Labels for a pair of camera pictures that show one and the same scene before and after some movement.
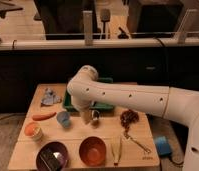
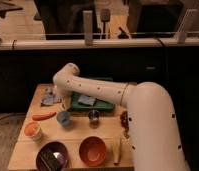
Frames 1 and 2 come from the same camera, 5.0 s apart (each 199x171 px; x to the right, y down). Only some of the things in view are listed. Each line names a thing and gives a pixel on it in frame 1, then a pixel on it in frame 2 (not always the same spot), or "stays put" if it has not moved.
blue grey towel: [50, 98] stays put
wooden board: [122, 140] stays put
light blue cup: [63, 117] stays put
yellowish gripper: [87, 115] -> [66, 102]
